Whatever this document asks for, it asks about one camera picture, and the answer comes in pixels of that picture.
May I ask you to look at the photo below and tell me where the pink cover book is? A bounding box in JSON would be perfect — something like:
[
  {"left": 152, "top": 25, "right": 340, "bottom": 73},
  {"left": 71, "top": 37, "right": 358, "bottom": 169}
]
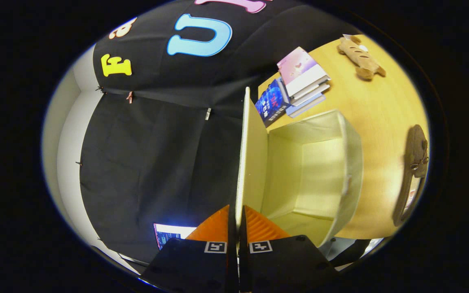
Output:
[{"left": 277, "top": 46, "right": 331, "bottom": 97}]

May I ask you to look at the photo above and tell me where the lit computer screen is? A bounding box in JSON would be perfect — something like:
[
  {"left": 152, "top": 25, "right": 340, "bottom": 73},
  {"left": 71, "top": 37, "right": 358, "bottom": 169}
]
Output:
[{"left": 153, "top": 223, "right": 197, "bottom": 251}]

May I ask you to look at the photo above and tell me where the brown fuzzy slipper shoe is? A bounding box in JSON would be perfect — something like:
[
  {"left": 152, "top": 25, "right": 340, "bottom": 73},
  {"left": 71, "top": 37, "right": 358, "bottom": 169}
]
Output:
[{"left": 392, "top": 124, "right": 430, "bottom": 227}]

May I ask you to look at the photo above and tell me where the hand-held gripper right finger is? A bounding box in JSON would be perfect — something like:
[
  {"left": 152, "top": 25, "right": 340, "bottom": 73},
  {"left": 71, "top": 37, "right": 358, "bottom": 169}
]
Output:
[{"left": 239, "top": 206, "right": 339, "bottom": 293}]

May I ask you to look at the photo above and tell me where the light blue book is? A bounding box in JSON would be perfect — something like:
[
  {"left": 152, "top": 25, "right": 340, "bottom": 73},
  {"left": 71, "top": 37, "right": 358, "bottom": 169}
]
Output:
[{"left": 287, "top": 93, "right": 326, "bottom": 118}]

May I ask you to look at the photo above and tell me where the dark blue book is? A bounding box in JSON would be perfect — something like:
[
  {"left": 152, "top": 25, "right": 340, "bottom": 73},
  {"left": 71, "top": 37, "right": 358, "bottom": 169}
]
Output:
[{"left": 255, "top": 78, "right": 292, "bottom": 129}]

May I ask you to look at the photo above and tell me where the brown plush toy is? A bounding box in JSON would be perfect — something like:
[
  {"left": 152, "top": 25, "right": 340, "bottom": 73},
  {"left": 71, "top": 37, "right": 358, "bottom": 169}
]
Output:
[{"left": 337, "top": 35, "right": 386, "bottom": 81}]

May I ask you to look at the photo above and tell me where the grey book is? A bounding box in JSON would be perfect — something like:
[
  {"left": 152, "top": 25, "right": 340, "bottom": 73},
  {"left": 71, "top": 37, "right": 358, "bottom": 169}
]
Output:
[{"left": 289, "top": 83, "right": 331, "bottom": 105}]

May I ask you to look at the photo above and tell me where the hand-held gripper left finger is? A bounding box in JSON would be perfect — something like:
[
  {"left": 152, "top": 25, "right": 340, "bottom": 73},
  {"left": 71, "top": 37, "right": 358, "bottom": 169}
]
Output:
[{"left": 140, "top": 205, "right": 239, "bottom": 293}]

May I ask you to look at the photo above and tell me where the black backdrop cloth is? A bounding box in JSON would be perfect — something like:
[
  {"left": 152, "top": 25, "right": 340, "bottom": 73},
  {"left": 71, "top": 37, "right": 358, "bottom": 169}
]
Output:
[{"left": 79, "top": 0, "right": 361, "bottom": 265}]

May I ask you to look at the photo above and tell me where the green fabric storage box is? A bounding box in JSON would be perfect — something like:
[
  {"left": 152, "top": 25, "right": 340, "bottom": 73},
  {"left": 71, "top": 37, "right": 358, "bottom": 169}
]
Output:
[{"left": 234, "top": 86, "right": 364, "bottom": 249}]

